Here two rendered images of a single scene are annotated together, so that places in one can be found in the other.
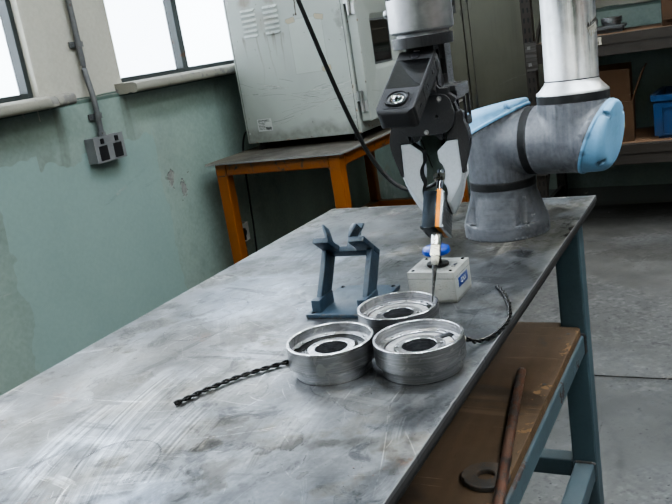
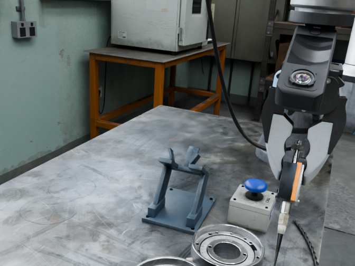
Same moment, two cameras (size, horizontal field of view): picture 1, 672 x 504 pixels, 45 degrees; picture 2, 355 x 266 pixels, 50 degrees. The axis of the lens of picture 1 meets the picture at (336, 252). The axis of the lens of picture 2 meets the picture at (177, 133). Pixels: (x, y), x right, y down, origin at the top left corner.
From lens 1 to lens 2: 0.52 m
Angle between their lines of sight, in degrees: 8
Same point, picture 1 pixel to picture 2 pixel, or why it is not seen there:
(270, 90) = (129, 15)
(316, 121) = (152, 39)
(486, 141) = not seen: hidden behind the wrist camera
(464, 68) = (232, 26)
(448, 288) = (261, 221)
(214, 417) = not seen: outside the picture
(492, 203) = not seen: hidden behind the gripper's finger
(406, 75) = (309, 52)
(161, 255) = (48, 98)
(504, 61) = (253, 27)
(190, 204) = (71, 71)
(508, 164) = (302, 115)
